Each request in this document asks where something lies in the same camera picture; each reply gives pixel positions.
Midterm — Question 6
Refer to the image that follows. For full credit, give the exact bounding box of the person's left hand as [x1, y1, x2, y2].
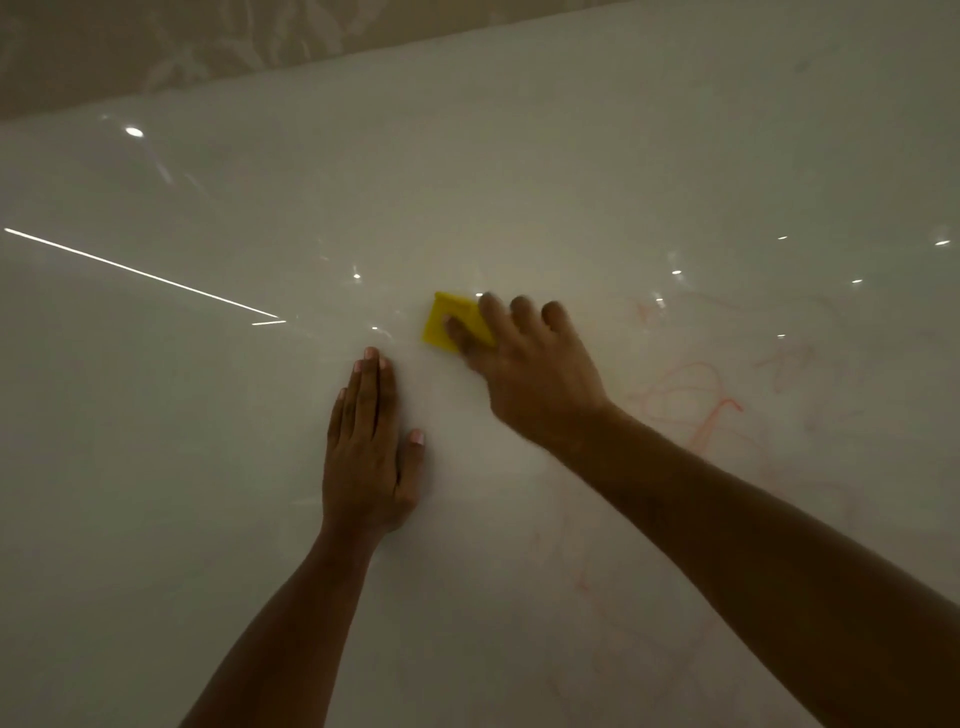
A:
[322, 346, 427, 553]

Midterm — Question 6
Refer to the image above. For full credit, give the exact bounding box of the person's right hand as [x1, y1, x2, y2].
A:
[443, 292, 613, 451]

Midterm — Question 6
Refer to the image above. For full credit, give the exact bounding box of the yellow whiteboard eraser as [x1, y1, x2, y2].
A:
[422, 291, 496, 354]

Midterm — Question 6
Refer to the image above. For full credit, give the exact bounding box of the white glossy whiteboard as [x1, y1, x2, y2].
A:
[0, 0, 960, 728]

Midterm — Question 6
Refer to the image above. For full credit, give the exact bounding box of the person's right forearm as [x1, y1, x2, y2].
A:
[547, 404, 960, 728]

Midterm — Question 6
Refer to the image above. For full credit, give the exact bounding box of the person's left forearm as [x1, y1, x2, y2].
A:
[179, 528, 380, 728]

